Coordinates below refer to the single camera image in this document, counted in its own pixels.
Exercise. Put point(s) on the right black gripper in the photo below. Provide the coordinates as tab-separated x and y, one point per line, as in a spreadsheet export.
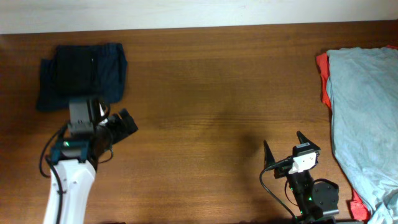
269	158

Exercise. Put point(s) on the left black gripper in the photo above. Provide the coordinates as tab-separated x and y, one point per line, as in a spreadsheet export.
120	130

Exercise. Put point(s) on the dark green t-shirt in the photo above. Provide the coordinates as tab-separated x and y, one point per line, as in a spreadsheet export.
75	70

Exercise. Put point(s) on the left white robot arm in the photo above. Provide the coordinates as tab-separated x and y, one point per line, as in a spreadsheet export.
74	160

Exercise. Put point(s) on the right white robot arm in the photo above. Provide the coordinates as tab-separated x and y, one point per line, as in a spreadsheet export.
317	199

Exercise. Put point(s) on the folded navy blue garment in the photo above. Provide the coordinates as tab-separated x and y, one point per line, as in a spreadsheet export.
111	76

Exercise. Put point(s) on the red garment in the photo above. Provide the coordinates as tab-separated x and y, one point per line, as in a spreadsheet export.
324	77

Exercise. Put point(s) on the light blue t-shirt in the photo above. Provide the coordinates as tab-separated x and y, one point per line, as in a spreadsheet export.
365	124

